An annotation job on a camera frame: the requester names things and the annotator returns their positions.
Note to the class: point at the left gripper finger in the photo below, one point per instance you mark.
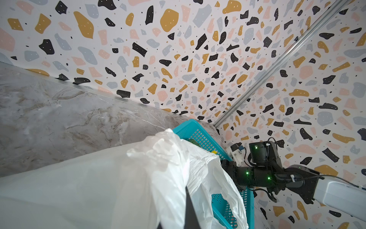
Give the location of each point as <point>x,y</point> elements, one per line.
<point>191,220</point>

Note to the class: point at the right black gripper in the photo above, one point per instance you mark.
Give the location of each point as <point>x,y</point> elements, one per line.
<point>265,168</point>

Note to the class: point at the white plastic bag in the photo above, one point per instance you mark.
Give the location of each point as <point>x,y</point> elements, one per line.
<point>135,186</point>

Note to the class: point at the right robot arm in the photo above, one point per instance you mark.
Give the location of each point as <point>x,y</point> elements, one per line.
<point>328,190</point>

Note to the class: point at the teal plastic basket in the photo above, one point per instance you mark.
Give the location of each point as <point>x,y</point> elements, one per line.
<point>193,130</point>

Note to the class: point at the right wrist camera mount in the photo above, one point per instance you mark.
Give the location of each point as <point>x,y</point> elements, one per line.
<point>238,153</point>

